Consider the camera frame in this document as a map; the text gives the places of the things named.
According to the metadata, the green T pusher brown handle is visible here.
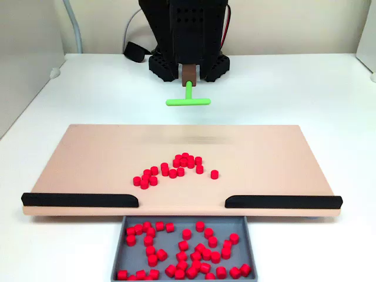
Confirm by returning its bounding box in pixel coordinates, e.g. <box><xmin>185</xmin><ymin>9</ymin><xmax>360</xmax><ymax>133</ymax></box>
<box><xmin>165</xmin><ymin>63</ymin><xmax>212</xmax><ymax>107</ymax></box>

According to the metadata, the red black white servo cable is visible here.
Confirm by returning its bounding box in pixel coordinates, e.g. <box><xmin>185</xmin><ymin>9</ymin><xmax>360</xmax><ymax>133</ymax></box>
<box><xmin>219</xmin><ymin>3</ymin><xmax>232</xmax><ymax>49</ymax></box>

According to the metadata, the beige flat board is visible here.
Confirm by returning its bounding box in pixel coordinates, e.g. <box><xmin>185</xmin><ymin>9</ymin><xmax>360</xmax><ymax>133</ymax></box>
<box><xmin>22</xmin><ymin>124</ymin><xmax>343</xmax><ymax>219</ymax></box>

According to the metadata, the grey shallow tray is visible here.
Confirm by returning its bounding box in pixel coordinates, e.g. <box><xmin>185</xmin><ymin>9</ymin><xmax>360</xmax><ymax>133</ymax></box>
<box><xmin>110</xmin><ymin>216</ymin><xmax>259</xmax><ymax>282</ymax></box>

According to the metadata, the black edge rail strip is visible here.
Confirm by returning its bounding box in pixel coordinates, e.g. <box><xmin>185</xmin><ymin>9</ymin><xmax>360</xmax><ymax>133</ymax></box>
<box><xmin>21</xmin><ymin>192</ymin><xmax>139</xmax><ymax>209</ymax></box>
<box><xmin>224</xmin><ymin>194</ymin><xmax>344</xmax><ymax>210</ymax></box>

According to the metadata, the white bent tube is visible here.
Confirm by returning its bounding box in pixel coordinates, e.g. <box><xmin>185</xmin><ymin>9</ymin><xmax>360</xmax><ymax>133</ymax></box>
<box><xmin>62</xmin><ymin>0</ymin><xmax>83</xmax><ymax>54</ymax></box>

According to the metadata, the white partition panel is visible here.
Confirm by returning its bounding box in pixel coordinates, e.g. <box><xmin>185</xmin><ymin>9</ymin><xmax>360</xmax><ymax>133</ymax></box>
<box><xmin>0</xmin><ymin>0</ymin><xmax>66</xmax><ymax>139</ymax></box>
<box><xmin>355</xmin><ymin>0</ymin><xmax>376</xmax><ymax>75</ymax></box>

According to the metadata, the thin grey cable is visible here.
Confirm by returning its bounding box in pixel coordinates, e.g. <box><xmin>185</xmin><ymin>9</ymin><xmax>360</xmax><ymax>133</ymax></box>
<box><xmin>122</xmin><ymin>8</ymin><xmax>142</xmax><ymax>55</ymax></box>

